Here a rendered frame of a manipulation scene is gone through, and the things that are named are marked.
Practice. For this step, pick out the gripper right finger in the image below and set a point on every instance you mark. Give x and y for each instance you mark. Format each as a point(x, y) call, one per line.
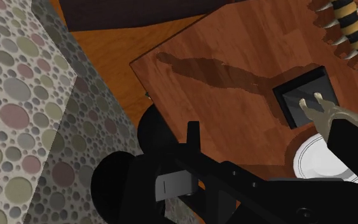
point(352, 149)

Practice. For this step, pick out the yellow black striped spiky toy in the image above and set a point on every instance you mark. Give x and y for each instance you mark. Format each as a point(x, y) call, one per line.
point(353, 28)

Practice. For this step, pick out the black square box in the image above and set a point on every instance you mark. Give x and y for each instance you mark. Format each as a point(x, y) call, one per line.
point(302, 93)

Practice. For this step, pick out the brown wooden table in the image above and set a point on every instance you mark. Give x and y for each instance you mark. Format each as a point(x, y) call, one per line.
point(216, 124)

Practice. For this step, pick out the grey beige clawed animal figure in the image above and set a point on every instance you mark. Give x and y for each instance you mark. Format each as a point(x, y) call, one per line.
point(321, 119)

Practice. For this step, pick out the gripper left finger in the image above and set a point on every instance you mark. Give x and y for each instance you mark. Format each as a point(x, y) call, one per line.
point(228, 183)

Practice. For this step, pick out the white round plate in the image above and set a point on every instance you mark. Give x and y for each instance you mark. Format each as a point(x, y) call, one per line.
point(315, 163)

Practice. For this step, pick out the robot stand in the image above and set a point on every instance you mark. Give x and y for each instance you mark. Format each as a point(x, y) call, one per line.
point(26, 93)

